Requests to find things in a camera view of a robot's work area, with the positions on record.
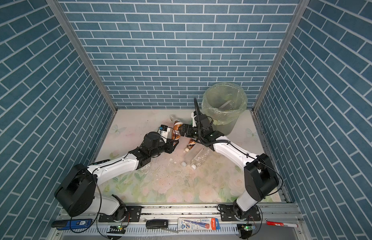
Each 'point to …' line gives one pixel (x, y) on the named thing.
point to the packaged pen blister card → (198, 224)
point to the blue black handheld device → (75, 224)
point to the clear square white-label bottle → (173, 118)
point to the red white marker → (281, 224)
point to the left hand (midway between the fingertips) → (177, 141)
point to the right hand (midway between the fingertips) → (182, 127)
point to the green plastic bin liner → (224, 102)
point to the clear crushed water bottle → (200, 158)
